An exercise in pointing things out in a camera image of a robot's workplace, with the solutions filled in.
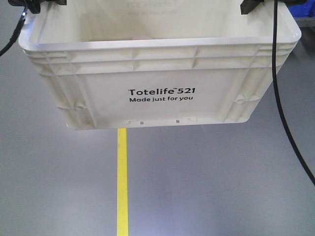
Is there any black cable left side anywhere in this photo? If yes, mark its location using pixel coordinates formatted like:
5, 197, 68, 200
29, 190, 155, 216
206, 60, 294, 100
0, 7, 28, 58

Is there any white plastic tote box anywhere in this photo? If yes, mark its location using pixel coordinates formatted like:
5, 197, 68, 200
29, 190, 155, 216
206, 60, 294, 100
18, 0, 302, 131

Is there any yellow floor tape line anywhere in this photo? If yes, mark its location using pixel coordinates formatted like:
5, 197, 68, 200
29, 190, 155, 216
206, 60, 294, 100
117, 128, 129, 236

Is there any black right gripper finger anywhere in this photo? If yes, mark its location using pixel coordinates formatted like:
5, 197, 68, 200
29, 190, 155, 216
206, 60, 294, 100
240, 0, 264, 15

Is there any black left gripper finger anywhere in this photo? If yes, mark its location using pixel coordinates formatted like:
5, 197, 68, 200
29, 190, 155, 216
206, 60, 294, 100
8, 0, 67, 14

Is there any grey metal shelf frame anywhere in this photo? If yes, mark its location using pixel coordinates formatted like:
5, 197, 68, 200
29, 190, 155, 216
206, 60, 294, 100
294, 17, 315, 28

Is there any black cable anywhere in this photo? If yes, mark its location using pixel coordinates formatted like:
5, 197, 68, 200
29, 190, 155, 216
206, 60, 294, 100
271, 0, 315, 186
0, 7, 28, 58

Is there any black cable right side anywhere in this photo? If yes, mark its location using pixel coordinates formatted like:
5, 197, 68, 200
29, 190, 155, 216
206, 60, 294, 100
271, 0, 315, 186

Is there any pink plush ball yellow trim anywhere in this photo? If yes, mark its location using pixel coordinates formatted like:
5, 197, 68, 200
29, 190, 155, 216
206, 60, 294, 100
130, 35, 152, 40

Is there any blue plastic bin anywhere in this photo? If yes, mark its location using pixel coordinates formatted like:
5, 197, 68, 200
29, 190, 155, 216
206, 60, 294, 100
288, 0, 315, 18

